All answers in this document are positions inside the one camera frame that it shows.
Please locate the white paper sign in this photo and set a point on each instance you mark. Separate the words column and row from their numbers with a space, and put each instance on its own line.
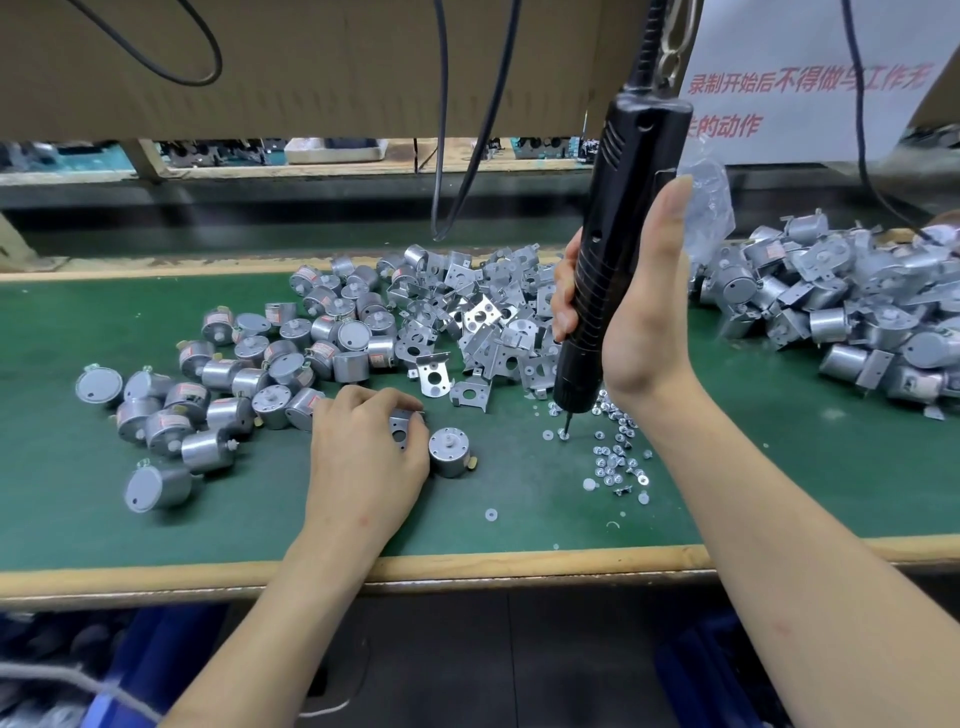
column 840, row 75

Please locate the slanted wooden post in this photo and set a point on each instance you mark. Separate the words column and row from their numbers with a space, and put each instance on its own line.
column 12, row 248

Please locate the silver metal bracket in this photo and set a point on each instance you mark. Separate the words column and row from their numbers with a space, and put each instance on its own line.
column 399, row 431

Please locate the dark blue crate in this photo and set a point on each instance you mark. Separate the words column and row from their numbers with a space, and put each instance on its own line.
column 705, row 675

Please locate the heap of grey binned motors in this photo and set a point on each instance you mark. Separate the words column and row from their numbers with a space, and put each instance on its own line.
column 45, row 660

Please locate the pile of silver motors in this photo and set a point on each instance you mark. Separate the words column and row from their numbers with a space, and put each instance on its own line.
column 225, row 398

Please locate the person's left forearm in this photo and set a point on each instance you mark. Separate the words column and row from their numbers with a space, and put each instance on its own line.
column 278, row 653

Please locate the person's right forearm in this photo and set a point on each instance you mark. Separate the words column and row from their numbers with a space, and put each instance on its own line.
column 810, row 570

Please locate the brown back panel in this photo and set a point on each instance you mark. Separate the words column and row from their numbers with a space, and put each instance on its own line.
column 330, row 68

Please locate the pile of metal brackets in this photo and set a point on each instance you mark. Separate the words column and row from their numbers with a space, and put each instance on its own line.
column 465, row 308

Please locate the silver round motor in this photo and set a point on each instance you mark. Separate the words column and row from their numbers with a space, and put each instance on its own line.
column 449, row 450

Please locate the blue plastic bin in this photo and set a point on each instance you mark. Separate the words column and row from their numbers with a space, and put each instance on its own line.
column 158, row 660

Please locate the green bench mat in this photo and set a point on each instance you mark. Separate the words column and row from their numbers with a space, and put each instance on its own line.
column 60, row 518

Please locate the black electric screwdriver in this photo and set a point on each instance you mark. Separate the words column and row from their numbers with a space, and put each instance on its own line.
column 623, row 180

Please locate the person's right hand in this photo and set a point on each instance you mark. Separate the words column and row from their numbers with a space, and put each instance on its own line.
column 653, row 330

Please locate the pile of assembled motors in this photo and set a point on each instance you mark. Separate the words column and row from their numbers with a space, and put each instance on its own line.
column 855, row 308

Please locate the person's left hand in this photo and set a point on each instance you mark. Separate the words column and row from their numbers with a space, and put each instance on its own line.
column 360, row 473

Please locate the scatter of small silver screws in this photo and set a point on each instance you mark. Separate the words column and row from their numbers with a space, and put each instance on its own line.
column 615, row 458

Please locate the small clear plastic bag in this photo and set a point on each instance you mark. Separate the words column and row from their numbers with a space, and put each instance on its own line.
column 708, row 195

